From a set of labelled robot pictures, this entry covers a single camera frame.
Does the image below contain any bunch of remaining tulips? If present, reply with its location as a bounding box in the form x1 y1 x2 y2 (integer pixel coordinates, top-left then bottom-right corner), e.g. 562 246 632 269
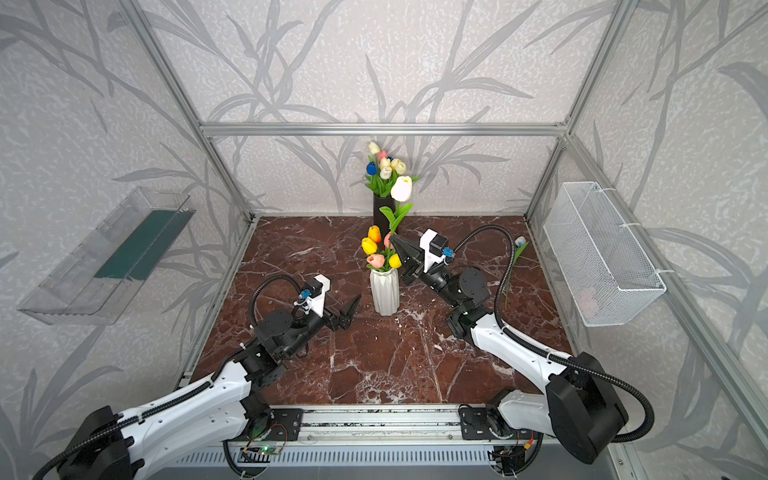
361 176 416 272

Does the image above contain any white ribbed vase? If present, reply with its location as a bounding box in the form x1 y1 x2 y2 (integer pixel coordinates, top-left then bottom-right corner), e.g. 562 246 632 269
370 269 400 316

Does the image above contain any black cylindrical vase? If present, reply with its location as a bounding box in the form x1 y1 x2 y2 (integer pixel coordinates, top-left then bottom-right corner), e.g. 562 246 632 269
373 194 396 237

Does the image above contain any pale yellow tulip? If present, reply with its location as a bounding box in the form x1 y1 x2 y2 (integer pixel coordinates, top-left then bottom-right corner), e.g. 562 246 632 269
379 157 392 180

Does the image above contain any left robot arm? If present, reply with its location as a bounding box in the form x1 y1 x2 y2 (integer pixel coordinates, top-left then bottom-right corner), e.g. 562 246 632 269
53 296 360 479

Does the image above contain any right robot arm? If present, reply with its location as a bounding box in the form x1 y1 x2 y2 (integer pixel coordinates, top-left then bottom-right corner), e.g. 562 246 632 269
390 230 628 464

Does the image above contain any light blue tulip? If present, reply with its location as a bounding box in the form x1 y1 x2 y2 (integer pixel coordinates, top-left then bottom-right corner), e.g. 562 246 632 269
501 236 528 306

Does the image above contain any pink object in basket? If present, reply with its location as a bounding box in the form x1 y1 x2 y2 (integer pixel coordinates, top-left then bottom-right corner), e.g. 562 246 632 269
576 287 600 319

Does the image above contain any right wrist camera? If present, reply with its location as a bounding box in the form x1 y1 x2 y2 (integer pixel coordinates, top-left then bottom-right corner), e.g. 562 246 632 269
419 229 455 273

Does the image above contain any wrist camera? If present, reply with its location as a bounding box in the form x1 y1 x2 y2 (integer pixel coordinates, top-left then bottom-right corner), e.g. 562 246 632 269
419 229 455 273
294 274 331 317

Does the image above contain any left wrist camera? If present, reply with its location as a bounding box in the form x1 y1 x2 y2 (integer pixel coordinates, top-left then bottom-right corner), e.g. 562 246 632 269
294 274 331 317

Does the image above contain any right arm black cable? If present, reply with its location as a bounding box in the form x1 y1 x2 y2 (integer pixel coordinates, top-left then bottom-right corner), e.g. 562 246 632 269
452 224 656 445

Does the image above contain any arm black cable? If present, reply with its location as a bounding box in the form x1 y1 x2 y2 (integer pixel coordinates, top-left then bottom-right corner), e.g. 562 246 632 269
32 274 304 480
452 224 656 445

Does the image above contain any white wire mesh basket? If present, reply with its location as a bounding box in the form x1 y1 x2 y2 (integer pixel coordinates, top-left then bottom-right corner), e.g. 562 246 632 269
544 181 667 327

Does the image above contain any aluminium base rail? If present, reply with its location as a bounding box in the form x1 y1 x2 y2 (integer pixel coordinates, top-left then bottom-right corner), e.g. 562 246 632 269
122 403 631 466

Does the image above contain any clear plastic wall tray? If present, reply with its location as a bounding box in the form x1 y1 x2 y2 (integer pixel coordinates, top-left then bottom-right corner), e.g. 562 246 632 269
18 187 196 326

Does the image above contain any horizontal aluminium frame bar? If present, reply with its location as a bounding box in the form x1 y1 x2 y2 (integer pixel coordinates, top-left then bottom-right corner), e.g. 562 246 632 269
200 122 566 137

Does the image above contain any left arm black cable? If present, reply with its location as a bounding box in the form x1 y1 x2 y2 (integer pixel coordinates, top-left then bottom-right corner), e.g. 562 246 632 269
32 274 304 480

